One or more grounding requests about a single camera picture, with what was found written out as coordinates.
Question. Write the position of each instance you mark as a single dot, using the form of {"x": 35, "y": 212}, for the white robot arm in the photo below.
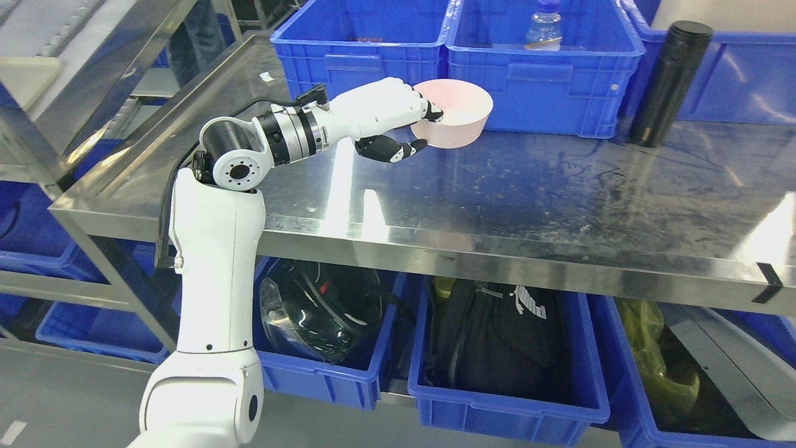
{"x": 208, "y": 392}

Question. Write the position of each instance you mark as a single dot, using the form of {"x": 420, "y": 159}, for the black helmet in bag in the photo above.
{"x": 323, "y": 312}

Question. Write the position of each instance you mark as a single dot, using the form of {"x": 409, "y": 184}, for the yellow plastic bag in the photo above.
{"x": 670, "y": 379}

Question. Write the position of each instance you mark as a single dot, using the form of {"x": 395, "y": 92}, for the blue crate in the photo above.
{"x": 346, "y": 44}
{"x": 747, "y": 74}
{"x": 98, "y": 330}
{"x": 503, "y": 416}
{"x": 575, "y": 90}
{"x": 353, "y": 384}
{"x": 629, "y": 411}

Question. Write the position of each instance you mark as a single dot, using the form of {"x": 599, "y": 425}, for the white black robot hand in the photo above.
{"x": 365, "y": 114}

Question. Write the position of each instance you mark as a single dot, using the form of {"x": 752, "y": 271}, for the black thermos bottle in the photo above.
{"x": 676, "y": 66}

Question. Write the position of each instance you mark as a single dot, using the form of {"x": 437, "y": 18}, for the blue crate top middle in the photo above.
{"x": 575, "y": 90}

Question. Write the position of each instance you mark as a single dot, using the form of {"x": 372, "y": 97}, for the clear water bottle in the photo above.
{"x": 545, "y": 32}

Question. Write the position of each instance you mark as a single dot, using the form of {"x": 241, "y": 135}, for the blue crate top left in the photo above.
{"x": 346, "y": 44}

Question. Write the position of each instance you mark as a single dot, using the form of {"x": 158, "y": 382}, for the black puma bag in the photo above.
{"x": 501, "y": 339}

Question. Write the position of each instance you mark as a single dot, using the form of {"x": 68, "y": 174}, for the blue crate far left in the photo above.
{"x": 98, "y": 330}

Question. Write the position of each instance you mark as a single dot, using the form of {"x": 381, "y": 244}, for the blue crate top right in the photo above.
{"x": 747, "y": 74}

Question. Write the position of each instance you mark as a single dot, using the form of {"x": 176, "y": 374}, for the blue crate lower right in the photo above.
{"x": 629, "y": 411}

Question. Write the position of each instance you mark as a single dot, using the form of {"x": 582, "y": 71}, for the steel shelf frame left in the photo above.
{"x": 67, "y": 67}

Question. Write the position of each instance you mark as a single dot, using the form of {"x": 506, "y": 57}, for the pink plastic bowl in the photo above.
{"x": 466, "y": 108}

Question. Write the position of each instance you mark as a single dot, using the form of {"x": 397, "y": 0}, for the blue crate lower middle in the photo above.
{"x": 503, "y": 416}

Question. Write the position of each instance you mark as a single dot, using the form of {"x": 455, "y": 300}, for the blue crate lower left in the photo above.
{"x": 353, "y": 384}

